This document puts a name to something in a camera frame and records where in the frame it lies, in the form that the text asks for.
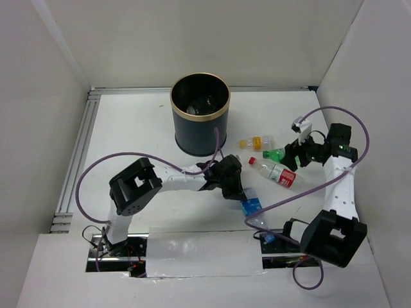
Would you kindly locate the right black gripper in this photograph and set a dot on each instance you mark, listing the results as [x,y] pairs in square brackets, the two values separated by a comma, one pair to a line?
[289,160]

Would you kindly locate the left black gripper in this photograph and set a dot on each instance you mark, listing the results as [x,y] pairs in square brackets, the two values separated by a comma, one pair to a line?
[236,193]

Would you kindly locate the green soda bottle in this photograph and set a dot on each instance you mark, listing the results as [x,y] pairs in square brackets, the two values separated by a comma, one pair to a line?
[275,155]

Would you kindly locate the clear bottle blue label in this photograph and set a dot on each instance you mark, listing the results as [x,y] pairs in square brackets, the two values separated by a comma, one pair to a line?
[251,205]

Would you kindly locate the clear bottle red label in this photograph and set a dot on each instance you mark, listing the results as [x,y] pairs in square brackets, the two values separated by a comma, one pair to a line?
[277,173]

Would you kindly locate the small bottle yellow cap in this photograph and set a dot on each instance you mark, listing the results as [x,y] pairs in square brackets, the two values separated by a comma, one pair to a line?
[257,143]

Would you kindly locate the clear jar silver lid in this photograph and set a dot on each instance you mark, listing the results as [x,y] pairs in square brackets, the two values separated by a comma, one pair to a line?
[202,106]

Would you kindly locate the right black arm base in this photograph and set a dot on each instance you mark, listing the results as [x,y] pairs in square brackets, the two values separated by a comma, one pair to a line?
[277,253]

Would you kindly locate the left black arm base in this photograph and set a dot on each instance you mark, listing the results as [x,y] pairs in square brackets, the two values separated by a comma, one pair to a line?
[129,257]

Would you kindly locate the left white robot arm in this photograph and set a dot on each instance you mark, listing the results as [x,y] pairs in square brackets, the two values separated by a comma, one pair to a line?
[133,188]

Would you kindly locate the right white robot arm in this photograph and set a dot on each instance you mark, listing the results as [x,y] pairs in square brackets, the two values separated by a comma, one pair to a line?
[335,233]

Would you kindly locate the black bin with gold rim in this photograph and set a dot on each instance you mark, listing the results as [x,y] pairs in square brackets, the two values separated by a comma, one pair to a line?
[198,135]

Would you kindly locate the shiny white tape sheet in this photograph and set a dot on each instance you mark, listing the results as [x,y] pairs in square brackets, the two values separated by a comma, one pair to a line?
[203,254]

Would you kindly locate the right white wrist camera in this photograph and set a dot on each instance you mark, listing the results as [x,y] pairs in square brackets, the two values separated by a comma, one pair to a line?
[303,128]

